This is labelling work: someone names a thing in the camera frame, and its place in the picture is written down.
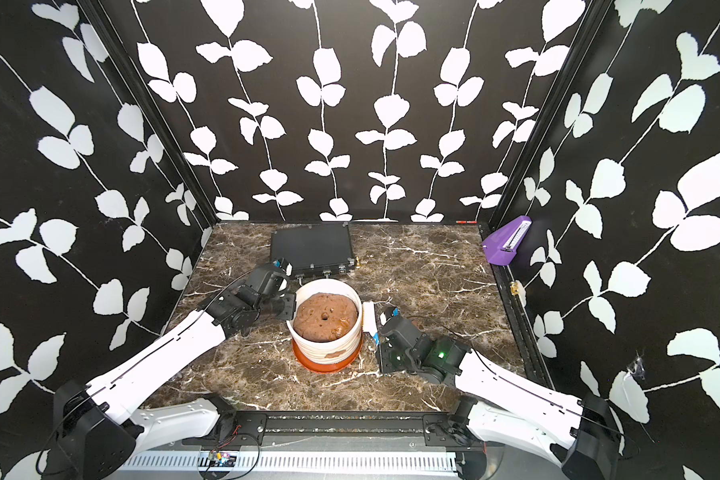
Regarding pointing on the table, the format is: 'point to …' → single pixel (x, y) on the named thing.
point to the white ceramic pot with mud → (326, 322)
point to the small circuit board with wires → (223, 459)
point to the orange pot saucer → (326, 367)
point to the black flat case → (314, 249)
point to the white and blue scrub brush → (369, 322)
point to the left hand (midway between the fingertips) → (295, 296)
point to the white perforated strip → (352, 461)
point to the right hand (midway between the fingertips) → (373, 352)
